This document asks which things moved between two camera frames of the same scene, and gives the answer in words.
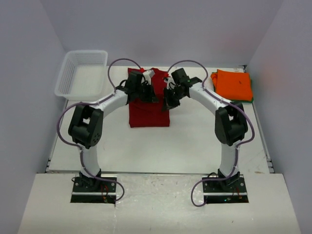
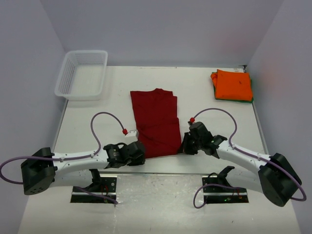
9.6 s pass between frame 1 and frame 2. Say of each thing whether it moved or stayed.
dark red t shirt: moved
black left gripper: moved
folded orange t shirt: stayed
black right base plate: stayed
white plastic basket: stayed
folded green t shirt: stayed
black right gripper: moved
